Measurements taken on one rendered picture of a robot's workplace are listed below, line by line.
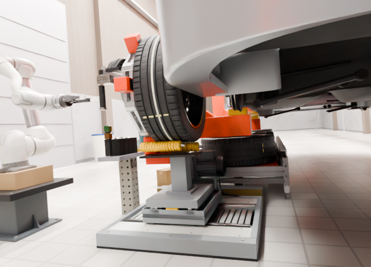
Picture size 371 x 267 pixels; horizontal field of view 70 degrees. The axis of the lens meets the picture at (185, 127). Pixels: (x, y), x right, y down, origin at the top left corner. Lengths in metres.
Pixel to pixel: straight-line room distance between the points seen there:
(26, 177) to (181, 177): 1.00
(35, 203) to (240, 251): 1.40
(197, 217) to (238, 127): 0.83
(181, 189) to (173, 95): 0.59
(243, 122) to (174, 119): 0.80
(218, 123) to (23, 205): 1.44
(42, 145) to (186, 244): 1.31
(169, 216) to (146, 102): 0.63
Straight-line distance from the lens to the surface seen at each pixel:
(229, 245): 1.31
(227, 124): 2.04
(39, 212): 2.14
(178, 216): 1.50
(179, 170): 1.59
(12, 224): 2.06
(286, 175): 2.15
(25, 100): 1.75
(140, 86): 1.36
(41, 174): 2.07
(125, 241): 1.50
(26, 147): 2.11
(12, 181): 1.96
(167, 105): 1.32
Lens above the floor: 0.60
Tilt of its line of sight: level
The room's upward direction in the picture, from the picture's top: 4 degrees counter-clockwise
